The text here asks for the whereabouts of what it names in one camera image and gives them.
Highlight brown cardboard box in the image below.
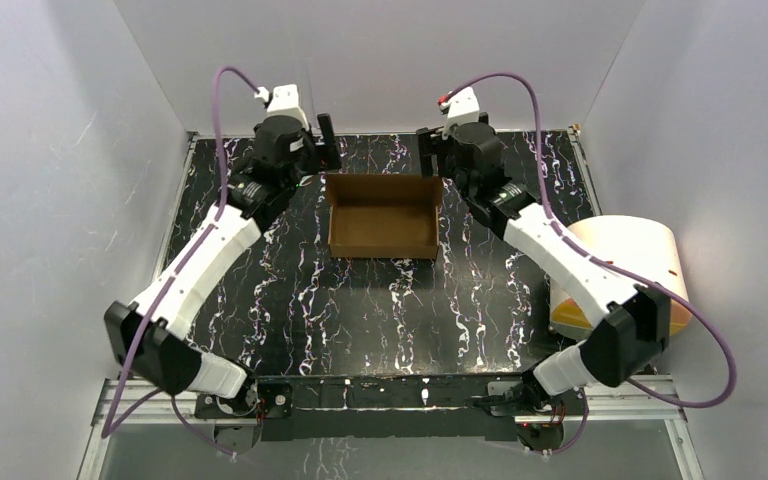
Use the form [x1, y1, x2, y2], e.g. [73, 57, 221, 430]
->
[324, 173, 443, 260]

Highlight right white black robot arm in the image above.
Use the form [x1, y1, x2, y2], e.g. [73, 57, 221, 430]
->
[417, 122, 672, 414]

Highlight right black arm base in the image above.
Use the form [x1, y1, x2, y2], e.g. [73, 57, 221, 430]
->
[468, 372, 590, 459]

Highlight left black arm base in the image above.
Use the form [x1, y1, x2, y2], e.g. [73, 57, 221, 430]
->
[194, 378, 293, 455]

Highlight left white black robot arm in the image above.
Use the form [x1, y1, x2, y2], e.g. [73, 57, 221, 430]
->
[104, 113, 342, 416]

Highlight large white tape roll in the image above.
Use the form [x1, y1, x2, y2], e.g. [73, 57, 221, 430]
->
[549, 215, 688, 340]

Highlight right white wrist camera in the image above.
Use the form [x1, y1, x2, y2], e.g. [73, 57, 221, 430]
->
[438, 87, 480, 140]

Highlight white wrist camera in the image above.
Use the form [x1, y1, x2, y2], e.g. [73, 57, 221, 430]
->
[438, 87, 480, 140]
[253, 84, 310, 131]

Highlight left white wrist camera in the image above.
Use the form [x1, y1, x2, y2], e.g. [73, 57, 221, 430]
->
[253, 84, 310, 131]

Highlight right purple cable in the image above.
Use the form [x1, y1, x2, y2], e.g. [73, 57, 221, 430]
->
[443, 71, 738, 456]

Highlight purple cable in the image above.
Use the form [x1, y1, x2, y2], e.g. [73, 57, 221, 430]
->
[443, 71, 738, 456]
[100, 66, 267, 458]

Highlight aluminium frame rail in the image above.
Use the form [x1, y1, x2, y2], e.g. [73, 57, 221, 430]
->
[113, 373, 702, 479]

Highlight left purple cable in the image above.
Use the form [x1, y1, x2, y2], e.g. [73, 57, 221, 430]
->
[100, 66, 267, 458]

